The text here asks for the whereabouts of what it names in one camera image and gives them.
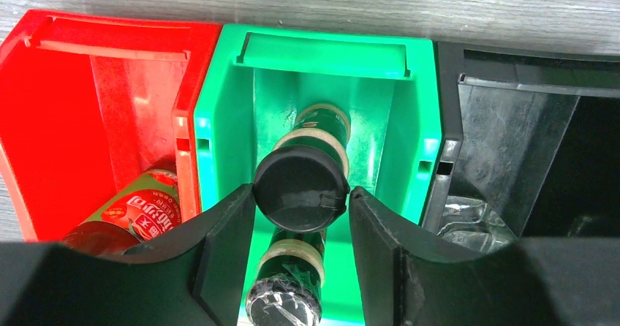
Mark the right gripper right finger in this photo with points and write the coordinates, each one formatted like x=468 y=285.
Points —
x=410 y=276

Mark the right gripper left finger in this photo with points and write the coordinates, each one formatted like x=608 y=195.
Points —
x=192 y=275

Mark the green label spice jar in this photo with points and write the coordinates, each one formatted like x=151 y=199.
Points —
x=290 y=276

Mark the clear glass oil bottle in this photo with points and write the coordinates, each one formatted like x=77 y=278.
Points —
x=474 y=224

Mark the red label spice jar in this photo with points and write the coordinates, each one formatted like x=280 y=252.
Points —
x=301 y=185

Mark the black plastic bin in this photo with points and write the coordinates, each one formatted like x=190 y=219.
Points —
x=534 y=134

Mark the green plastic bin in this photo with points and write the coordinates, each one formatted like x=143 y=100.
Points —
x=260 y=78

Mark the red plastic bin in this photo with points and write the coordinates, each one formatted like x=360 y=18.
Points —
x=88 y=103

